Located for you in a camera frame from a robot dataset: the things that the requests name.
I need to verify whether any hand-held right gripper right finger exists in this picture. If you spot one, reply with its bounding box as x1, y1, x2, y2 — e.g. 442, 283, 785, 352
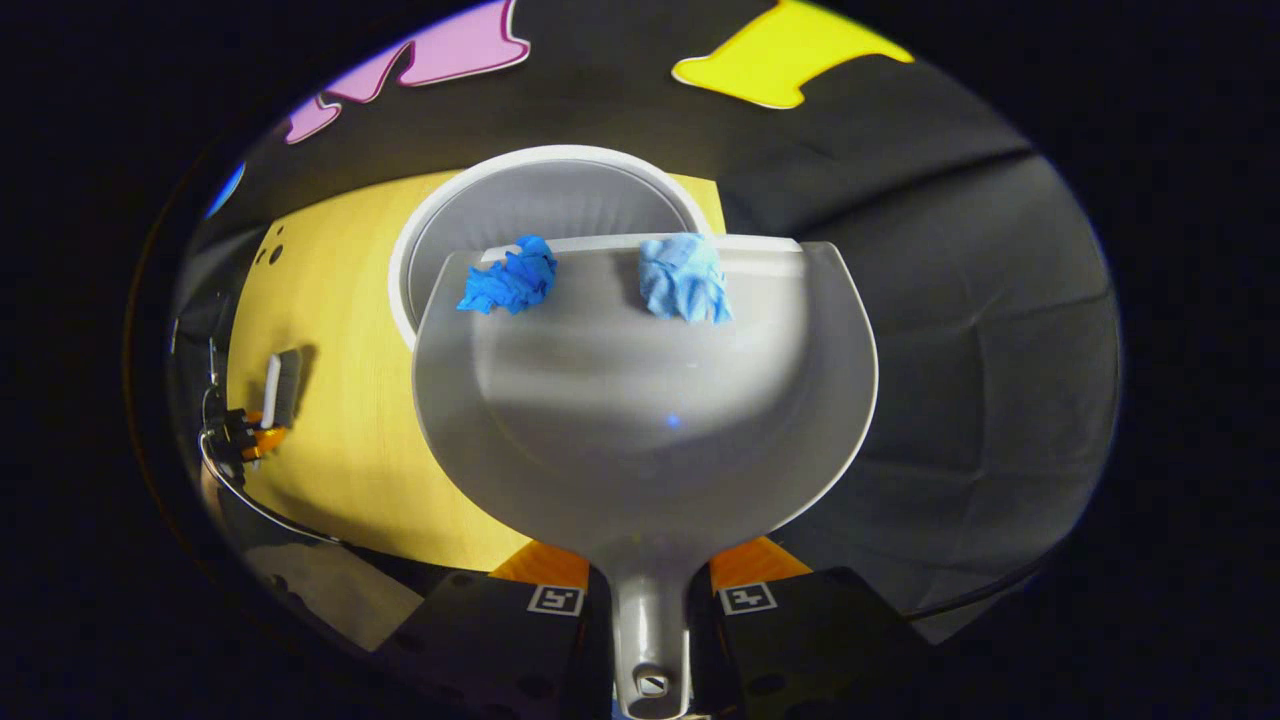
690, 537, 936, 720

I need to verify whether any yellow wooden desktop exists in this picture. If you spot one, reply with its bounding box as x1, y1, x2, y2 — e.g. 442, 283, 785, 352
228, 170, 727, 574

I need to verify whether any light blue paper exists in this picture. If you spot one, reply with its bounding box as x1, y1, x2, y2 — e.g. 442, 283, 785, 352
638, 233, 734, 326

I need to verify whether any small grey broom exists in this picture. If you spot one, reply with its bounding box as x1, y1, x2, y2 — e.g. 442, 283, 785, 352
259, 348, 304, 431

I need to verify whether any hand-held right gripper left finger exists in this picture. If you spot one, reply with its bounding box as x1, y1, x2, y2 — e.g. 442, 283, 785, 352
375, 540, 613, 720

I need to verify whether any grey dustpan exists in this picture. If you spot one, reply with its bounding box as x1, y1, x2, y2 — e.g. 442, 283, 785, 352
412, 235, 880, 720

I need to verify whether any white garbage bin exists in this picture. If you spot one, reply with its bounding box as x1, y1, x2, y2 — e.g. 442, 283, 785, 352
388, 145, 727, 351

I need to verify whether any white cable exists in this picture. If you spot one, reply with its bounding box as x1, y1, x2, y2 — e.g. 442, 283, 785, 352
197, 430, 343, 547

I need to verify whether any dark blue paper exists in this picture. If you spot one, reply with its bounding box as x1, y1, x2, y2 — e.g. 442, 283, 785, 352
457, 235, 559, 316

